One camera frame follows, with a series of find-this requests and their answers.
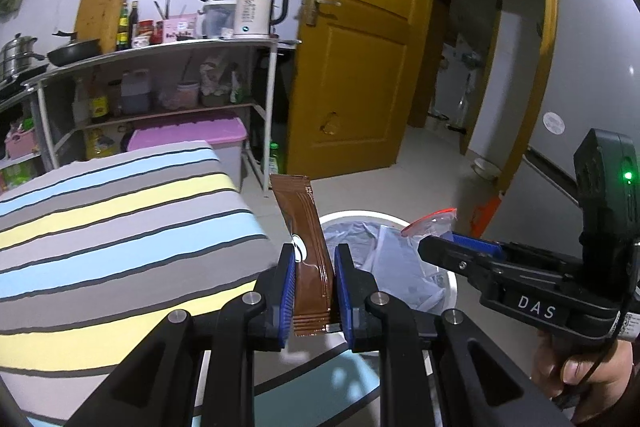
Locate dark sauce bottle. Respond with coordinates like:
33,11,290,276
129,1,141,48

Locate white electric kettle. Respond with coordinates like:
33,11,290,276
235,0,291,40

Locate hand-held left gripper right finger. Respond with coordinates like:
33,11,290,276
334,243,576,427

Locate brown sachet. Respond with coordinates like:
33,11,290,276
270,174,337,338

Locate white metal shelf rack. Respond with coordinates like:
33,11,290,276
22,38,301,198

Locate pink utensil holder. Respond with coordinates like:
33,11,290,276
162,13,198,42

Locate metal door handle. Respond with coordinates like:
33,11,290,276
304,0,343,26

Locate yellow wooden door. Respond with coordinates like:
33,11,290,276
287,0,441,180

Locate orange plastic piece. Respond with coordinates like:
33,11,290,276
470,194,502,238

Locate pink plastic basket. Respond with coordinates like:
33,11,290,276
5,129,41,160

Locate clear lidded container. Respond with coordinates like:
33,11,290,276
199,0,237,40

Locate dark liquid jug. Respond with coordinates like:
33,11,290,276
120,68,153,115

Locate green glass bottle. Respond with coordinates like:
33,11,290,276
262,142,283,175

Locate wooden cutting board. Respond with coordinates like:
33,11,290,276
74,0,132,52

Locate white plastic bottle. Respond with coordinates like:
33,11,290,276
72,79,91,125

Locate person's right hand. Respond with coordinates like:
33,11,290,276
532,329,640,425

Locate oil bottle with yellow label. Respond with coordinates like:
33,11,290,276
89,79,111,124

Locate round wall sticker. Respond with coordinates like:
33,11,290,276
542,111,567,136

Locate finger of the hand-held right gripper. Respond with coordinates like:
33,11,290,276
450,231,503,258
417,236,506,292

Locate induction cooker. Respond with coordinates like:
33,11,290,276
0,67,48,100

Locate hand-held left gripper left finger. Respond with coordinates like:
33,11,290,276
65,243,297,427

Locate clear bag with red strip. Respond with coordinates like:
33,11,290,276
400,207,458,238

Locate grey low shelf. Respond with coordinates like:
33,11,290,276
0,97,46,192

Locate white bin with liner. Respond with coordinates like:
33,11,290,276
317,209,460,378

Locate crumpled plastic bags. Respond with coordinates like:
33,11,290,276
199,57,246,108

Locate green bottle with yellow label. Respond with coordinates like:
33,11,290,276
116,2,130,52

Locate white bowl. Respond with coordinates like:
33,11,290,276
472,157,501,181

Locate storage box with pink lid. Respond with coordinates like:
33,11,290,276
127,114,248,192

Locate black frying pan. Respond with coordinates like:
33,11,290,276
47,31,101,68

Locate bundle of chopsticks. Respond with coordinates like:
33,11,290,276
152,0,188,20

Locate steel steamer pot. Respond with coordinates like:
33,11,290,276
0,33,43,80

